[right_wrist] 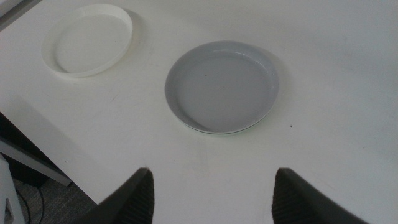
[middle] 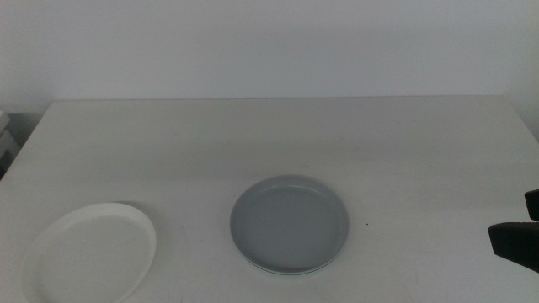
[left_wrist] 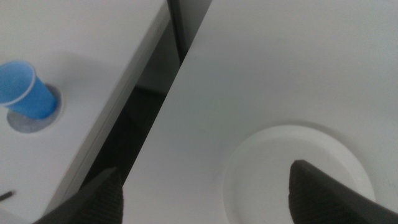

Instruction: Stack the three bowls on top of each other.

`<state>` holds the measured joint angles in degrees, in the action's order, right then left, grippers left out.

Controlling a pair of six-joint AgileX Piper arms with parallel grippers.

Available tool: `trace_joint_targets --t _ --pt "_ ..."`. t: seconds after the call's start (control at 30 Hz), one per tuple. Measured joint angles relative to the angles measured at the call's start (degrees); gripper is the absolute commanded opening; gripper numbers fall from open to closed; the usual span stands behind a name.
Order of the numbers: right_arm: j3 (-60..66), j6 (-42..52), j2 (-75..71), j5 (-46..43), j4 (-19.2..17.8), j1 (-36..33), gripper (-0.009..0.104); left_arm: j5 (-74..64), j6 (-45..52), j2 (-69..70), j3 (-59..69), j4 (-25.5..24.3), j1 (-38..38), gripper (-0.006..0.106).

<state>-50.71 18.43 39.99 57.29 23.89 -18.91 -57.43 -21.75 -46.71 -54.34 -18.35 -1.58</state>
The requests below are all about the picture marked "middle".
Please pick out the white side shelf unit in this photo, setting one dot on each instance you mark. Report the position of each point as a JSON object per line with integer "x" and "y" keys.
{"x": 5, "y": 139}

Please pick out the pale green shallow bowl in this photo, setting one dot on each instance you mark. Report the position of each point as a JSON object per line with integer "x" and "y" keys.
{"x": 290, "y": 274}

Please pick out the white shallow bowl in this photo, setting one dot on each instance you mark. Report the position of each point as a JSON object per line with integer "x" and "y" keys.
{"x": 90, "y": 254}

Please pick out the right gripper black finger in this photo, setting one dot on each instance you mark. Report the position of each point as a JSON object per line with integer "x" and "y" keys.
{"x": 518, "y": 244}
{"x": 533, "y": 206}

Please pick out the grey shallow bowl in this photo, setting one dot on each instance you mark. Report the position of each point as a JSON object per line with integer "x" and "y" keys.
{"x": 289, "y": 223}

